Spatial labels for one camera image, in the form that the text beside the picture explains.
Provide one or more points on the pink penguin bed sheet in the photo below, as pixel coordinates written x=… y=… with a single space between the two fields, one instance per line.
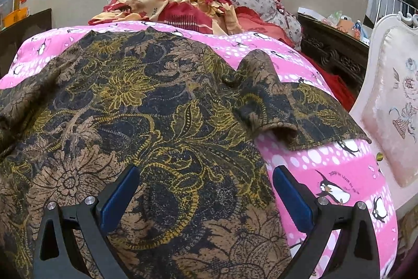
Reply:
x=344 y=172

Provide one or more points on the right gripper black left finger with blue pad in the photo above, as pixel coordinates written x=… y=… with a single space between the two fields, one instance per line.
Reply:
x=57 y=254

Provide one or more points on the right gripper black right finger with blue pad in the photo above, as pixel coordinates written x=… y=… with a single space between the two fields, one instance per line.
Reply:
x=356 y=252

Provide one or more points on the metal stair railing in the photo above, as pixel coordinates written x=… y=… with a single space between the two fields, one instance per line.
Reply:
x=382 y=8

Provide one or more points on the pink upholstered white headboard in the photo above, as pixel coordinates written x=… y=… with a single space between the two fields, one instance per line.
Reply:
x=386 y=107

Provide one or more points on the dark wooden side table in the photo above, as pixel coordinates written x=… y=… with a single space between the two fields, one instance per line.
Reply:
x=14 y=36

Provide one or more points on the orange box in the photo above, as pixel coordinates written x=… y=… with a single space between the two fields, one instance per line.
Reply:
x=15 y=17

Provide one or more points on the red beige floral blanket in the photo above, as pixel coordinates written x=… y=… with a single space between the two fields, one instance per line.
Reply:
x=215 y=17

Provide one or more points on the dark floral patterned garment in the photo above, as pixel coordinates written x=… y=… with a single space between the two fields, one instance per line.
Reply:
x=187 y=120

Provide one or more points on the dark carved wooden cabinet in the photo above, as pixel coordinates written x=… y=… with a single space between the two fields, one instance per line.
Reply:
x=335 y=51

